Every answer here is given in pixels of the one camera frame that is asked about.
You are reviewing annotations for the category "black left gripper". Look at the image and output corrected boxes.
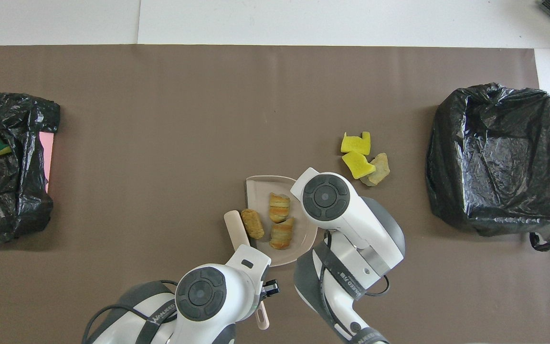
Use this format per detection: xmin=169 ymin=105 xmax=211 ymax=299
xmin=261 ymin=279 xmax=280 ymax=299

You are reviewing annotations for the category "sliced bread piece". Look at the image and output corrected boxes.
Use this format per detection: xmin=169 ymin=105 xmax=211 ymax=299
xmin=269 ymin=217 xmax=295 ymax=250

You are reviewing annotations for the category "brown bread roll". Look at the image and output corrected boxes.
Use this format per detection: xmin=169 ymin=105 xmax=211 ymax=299
xmin=241 ymin=209 xmax=265 ymax=239

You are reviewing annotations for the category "beige handled hand brush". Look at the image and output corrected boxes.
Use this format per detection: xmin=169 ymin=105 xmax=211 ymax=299
xmin=223 ymin=210 xmax=270 ymax=330

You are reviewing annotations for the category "striped croissant bread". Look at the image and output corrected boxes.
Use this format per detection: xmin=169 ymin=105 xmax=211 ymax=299
xmin=269 ymin=193 xmax=291 ymax=223

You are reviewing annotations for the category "pink plastic dustpan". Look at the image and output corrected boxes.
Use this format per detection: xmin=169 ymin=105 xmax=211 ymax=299
xmin=245 ymin=175 xmax=318 ymax=267

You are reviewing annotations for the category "yellow sponge green backed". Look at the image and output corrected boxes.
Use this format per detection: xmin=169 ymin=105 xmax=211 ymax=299
xmin=341 ymin=151 xmax=376 ymax=180

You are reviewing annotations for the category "tan worn sponge piece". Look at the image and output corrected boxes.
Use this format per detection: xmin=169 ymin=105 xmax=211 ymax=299
xmin=360 ymin=153 xmax=391 ymax=187

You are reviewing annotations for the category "notched yellow sponge piece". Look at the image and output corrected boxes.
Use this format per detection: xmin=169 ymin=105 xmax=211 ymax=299
xmin=341 ymin=131 xmax=371 ymax=156

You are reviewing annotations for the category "pink plastic bin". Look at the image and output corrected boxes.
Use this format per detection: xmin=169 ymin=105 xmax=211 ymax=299
xmin=39 ymin=132 xmax=54 ymax=194

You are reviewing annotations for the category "black bag covered bin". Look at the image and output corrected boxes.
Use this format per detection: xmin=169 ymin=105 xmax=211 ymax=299
xmin=425 ymin=83 xmax=550 ymax=252

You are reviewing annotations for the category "right black bag bin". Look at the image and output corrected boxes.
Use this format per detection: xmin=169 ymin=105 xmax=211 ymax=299
xmin=0 ymin=93 xmax=61 ymax=243

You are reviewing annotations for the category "brown paper table mat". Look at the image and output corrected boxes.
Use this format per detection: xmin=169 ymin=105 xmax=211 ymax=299
xmin=0 ymin=45 xmax=550 ymax=344

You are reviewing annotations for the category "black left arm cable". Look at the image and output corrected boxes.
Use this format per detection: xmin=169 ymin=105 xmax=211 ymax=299
xmin=83 ymin=279 xmax=180 ymax=344

